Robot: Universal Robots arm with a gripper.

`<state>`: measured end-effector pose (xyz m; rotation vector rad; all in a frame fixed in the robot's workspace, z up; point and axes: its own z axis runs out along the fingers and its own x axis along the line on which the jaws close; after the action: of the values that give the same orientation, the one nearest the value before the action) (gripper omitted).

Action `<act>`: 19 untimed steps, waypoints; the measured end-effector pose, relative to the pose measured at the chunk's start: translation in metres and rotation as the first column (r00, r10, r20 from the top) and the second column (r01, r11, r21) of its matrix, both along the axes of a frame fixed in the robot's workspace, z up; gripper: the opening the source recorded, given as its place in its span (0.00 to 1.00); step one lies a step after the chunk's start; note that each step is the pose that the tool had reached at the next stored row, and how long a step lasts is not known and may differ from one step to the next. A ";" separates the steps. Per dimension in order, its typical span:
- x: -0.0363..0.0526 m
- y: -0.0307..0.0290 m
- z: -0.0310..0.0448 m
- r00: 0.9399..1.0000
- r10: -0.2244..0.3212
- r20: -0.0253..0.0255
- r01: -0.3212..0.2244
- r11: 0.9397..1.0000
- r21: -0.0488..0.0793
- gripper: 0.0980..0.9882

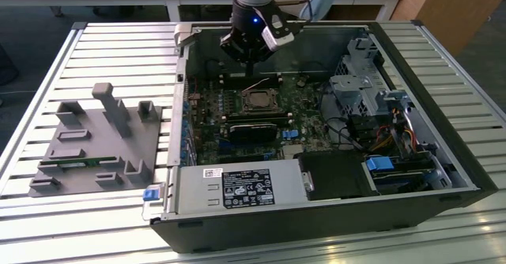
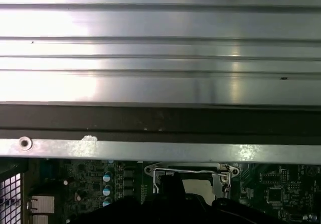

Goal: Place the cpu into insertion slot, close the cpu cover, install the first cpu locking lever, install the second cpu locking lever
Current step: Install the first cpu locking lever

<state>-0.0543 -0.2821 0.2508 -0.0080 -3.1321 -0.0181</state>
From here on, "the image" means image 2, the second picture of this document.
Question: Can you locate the black square chip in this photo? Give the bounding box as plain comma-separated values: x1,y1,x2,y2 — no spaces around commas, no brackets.
267,188,286,204

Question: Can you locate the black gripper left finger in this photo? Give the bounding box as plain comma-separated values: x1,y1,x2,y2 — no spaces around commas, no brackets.
95,172,180,224

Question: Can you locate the thin metal locking lever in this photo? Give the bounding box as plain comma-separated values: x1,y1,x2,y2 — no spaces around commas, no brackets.
221,164,233,200
154,167,228,193

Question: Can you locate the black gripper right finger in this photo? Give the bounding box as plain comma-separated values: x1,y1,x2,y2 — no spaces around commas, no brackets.
173,172,284,224

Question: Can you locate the square CPU socket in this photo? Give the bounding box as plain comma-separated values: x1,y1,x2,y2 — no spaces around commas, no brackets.
144,161,240,202

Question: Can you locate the small square silver CPU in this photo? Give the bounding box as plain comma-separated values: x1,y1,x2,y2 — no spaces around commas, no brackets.
181,178,214,197

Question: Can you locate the silver rear port housing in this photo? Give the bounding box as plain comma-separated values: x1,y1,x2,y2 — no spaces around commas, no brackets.
29,195,56,214

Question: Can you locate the metal socket cover frame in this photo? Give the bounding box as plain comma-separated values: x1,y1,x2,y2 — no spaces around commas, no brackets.
152,167,231,200

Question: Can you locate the green motherboard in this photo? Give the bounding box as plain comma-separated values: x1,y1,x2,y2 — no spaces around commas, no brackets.
22,158,321,224

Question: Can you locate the black open PC case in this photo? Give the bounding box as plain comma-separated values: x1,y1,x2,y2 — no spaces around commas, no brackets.
0,102,321,224

